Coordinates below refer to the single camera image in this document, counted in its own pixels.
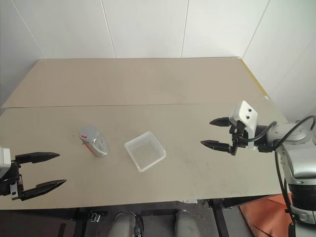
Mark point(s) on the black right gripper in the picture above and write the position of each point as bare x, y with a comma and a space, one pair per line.
239, 134

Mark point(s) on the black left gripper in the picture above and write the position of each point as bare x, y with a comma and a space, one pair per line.
13, 181

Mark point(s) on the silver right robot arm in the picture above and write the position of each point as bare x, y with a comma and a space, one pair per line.
297, 134

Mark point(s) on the grey bottle cap red mark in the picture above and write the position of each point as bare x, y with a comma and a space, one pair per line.
88, 133

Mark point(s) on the silver can red lid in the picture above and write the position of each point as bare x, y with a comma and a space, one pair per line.
98, 145

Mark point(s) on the clear square plastic container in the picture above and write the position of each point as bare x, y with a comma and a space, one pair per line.
145, 151

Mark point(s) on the yellow table edge strip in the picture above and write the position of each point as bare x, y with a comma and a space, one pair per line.
256, 80

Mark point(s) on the grey rounded robot leg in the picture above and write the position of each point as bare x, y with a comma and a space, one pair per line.
124, 225
186, 223

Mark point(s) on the orange sheet on floor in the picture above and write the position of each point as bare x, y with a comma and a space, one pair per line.
266, 217

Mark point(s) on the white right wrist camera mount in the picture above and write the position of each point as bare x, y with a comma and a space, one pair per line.
245, 113

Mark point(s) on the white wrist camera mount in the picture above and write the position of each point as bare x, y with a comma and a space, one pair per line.
4, 160
245, 113

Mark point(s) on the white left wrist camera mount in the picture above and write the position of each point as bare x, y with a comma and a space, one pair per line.
4, 160

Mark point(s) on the small black metal bracket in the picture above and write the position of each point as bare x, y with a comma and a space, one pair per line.
95, 216

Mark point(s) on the black table frame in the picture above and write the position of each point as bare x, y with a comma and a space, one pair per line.
219, 217

